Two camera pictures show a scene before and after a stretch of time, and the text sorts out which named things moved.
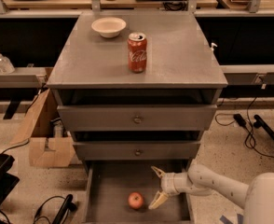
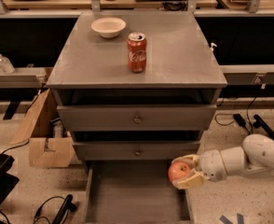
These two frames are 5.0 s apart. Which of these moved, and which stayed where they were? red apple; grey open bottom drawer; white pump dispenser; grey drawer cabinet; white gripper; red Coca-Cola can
Moved: red apple; white gripper
Stayed: white pump dispenser; grey drawer cabinet; grey open bottom drawer; red Coca-Cola can
